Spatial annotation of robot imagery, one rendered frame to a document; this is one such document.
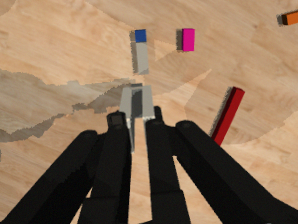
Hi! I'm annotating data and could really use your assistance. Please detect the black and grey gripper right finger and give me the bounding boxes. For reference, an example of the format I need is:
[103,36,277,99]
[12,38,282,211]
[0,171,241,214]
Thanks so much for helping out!
[142,85,298,224]

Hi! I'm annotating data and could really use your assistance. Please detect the small blue block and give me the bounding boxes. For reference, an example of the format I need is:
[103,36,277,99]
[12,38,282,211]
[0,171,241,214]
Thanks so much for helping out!
[135,29,147,42]

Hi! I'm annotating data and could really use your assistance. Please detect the red rod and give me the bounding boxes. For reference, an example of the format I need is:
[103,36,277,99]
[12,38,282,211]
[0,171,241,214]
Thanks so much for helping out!
[211,86,245,146]

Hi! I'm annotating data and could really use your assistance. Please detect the orange rod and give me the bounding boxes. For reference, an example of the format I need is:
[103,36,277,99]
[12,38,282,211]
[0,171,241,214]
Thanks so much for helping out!
[281,10,298,25]

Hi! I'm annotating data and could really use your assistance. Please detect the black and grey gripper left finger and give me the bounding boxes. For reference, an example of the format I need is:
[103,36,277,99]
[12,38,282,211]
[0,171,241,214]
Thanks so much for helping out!
[0,87,135,224]

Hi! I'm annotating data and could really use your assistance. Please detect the grey rectangular bar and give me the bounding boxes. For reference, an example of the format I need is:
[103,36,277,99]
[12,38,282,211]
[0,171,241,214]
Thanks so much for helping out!
[131,83,143,119]
[136,41,149,75]

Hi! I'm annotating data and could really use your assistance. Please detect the small magenta block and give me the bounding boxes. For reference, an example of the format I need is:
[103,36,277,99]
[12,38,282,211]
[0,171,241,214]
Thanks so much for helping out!
[182,28,195,51]

